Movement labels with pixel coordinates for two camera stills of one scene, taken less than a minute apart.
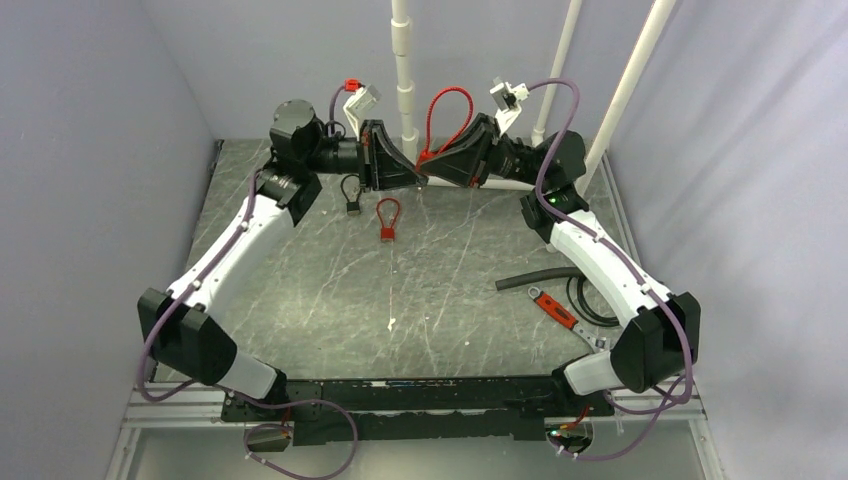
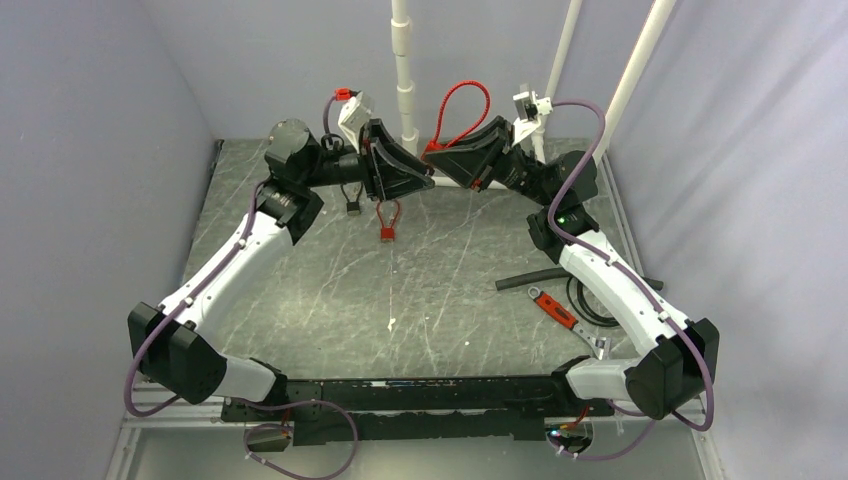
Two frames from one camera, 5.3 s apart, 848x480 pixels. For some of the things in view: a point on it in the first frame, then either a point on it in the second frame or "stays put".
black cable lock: x=352 y=207 stays put
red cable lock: x=429 y=152 -> x=434 y=144
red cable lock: x=387 y=233 stays put
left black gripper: x=381 y=165 stays put
